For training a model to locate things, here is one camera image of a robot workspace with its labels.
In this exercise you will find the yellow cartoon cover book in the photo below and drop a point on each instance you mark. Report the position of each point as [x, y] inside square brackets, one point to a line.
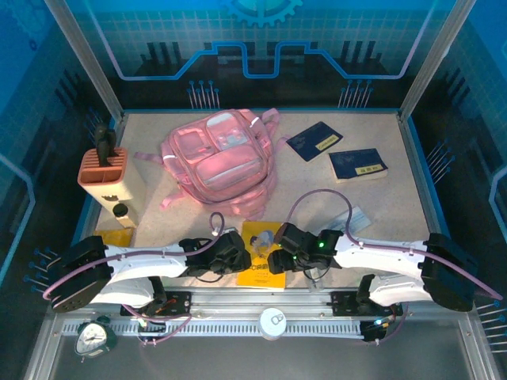
[259, 279]

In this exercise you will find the clear plastic pen case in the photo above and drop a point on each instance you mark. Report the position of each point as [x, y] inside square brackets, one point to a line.
[315, 283]

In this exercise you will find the blue white paper pack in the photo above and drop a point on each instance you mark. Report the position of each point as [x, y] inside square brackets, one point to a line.
[358, 219]

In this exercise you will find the pink school backpack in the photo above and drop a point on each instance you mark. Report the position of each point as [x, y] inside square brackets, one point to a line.
[229, 170]

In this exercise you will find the thick dark blue book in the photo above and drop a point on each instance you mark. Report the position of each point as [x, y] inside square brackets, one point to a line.
[356, 164]

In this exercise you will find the thin dark blue book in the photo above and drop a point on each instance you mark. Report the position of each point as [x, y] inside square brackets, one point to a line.
[313, 140]

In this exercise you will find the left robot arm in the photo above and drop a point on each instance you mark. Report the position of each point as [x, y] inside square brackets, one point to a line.
[142, 265]

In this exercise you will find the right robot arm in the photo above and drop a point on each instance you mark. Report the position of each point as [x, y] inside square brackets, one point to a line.
[380, 253]

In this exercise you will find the white round tin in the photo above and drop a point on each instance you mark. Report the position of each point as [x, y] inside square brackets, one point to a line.
[272, 322]

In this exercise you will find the beige bottle with black cap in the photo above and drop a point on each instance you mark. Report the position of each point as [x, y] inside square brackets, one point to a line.
[120, 215]

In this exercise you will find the beige orange knife block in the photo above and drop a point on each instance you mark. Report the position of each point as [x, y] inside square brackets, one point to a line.
[103, 174]

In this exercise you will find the green alarm clock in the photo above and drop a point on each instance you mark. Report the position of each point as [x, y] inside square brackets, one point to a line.
[93, 340]

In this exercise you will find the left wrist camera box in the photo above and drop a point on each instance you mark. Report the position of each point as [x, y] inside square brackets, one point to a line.
[229, 243]

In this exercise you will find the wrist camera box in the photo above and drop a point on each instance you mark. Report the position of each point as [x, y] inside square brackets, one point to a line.
[295, 237]
[229, 243]

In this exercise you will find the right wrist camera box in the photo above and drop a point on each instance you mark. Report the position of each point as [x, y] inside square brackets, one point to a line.
[295, 237]

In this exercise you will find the aluminium table rail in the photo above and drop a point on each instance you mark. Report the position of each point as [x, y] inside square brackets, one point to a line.
[253, 297]

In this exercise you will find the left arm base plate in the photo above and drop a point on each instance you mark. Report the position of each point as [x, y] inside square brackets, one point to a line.
[178, 302]

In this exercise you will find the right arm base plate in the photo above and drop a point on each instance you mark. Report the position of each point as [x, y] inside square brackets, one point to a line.
[344, 302]

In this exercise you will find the aluminium frame post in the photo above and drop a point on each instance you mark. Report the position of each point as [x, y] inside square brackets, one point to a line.
[87, 59]
[435, 59]

